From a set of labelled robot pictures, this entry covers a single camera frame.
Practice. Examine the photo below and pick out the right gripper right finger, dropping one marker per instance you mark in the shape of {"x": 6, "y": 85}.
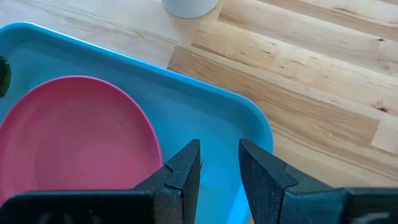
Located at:
{"x": 280, "y": 193}

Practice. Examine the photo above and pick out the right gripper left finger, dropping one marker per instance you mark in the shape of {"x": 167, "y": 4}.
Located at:
{"x": 174, "y": 186}

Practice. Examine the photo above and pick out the pink plastic plate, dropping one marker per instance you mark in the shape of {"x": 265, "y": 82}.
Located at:
{"x": 77, "y": 133}

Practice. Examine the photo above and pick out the green glass cup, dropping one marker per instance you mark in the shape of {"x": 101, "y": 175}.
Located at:
{"x": 3, "y": 76}

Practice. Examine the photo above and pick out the blue plastic tray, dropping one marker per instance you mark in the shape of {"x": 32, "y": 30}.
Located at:
{"x": 192, "y": 102}

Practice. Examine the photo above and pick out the artificial plant in white pot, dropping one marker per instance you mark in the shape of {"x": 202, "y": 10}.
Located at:
{"x": 189, "y": 7}

